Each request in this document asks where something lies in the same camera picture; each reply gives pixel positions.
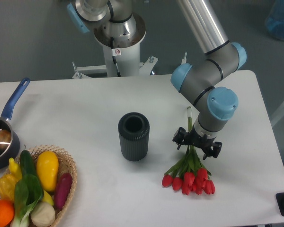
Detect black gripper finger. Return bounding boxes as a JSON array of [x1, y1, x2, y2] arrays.
[[202, 142, 222, 160], [172, 127, 188, 150]]

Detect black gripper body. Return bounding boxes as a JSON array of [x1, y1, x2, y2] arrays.
[[187, 129, 215, 149]]

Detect red tulip bouquet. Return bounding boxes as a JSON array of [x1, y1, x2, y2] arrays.
[[161, 106, 216, 196]]

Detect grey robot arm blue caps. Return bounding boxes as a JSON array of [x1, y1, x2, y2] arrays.
[[67, 0, 247, 158]]

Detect dark ribbed vase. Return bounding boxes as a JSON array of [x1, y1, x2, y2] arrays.
[[118, 112, 150, 161]]

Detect woven wicker basket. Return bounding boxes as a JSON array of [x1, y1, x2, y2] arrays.
[[0, 145, 77, 227]]

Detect purple eggplant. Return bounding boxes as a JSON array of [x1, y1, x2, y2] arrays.
[[54, 173, 72, 210]]

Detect yellow squash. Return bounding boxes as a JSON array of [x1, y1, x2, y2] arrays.
[[36, 150, 59, 193]]

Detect blue container in background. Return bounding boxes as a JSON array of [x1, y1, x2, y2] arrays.
[[265, 0, 284, 41]]

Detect yellow banana piece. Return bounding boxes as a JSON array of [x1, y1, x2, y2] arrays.
[[41, 190, 54, 206]]

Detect green cucumber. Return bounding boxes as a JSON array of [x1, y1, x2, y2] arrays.
[[20, 150, 37, 176]]

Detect beige garlic bulb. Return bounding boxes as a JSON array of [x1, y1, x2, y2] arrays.
[[30, 202, 55, 227]]

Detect green bok choy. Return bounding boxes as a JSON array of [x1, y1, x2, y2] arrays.
[[10, 174, 44, 227]]

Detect small yellow pepper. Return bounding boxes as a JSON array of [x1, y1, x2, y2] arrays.
[[9, 158, 22, 180]]

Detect brown bun in pan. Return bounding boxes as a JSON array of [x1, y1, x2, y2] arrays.
[[0, 130, 11, 150]]

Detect yellow bell pepper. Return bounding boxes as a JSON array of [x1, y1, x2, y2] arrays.
[[0, 174, 18, 202]]

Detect orange fruit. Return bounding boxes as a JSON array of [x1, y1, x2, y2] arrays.
[[0, 199, 15, 227]]

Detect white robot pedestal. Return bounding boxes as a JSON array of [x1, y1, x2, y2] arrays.
[[73, 13, 158, 79]]

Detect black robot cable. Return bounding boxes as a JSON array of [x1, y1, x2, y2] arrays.
[[110, 37, 122, 77]]

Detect blue handled saucepan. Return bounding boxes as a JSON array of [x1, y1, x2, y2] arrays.
[[0, 78, 30, 169]]

